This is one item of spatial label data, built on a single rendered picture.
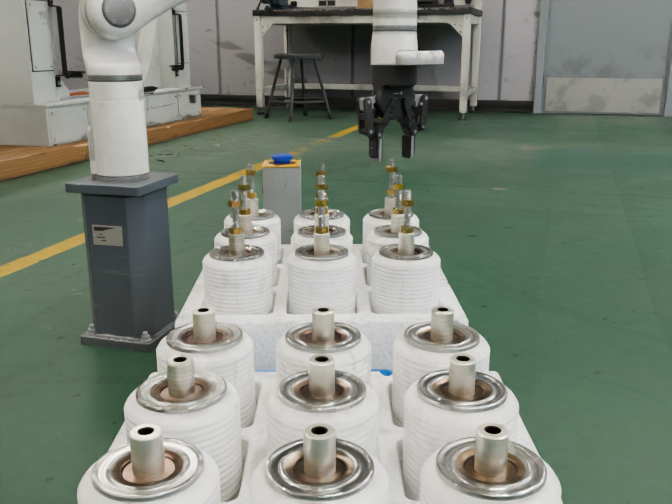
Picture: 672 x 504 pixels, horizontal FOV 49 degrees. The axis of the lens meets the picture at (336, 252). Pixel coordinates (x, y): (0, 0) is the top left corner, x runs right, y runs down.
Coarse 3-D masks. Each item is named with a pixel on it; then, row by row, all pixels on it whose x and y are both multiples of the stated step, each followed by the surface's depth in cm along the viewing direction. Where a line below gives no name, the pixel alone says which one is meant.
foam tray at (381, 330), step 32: (288, 256) 128; (448, 288) 111; (192, 320) 98; (224, 320) 98; (256, 320) 98; (288, 320) 98; (352, 320) 98; (384, 320) 98; (416, 320) 98; (256, 352) 99; (384, 352) 99
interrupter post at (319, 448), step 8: (312, 424) 51; (320, 424) 51; (304, 432) 50; (312, 432) 51; (320, 432) 51; (328, 432) 50; (304, 440) 50; (312, 440) 50; (320, 440) 49; (328, 440) 50; (304, 448) 50; (312, 448) 50; (320, 448) 50; (328, 448) 50; (304, 456) 51; (312, 456) 50; (320, 456) 50; (328, 456) 50; (304, 464) 51; (312, 464) 50; (320, 464) 50; (328, 464) 50; (312, 472) 50; (320, 472) 50; (328, 472) 50
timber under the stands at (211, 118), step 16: (208, 112) 498; (224, 112) 498; (240, 112) 509; (160, 128) 409; (176, 128) 426; (192, 128) 445; (208, 128) 465; (64, 144) 343; (80, 144) 344; (0, 160) 296; (16, 160) 303; (32, 160) 312; (48, 160) 322; (64, 160) 332; (80, 160) 343; (0, 176) 295; (16, 176) 304
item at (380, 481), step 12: (372, 456) 53; (264, 468) 51; (252, 480) 51; (264, 480) 50; (372, 480) 50; (384, 480) 51; (252, 492) 50; (264, 492) 49; (276, 492) 49; (360, 492) 49; (372, 492) 49; (384, 492) 50
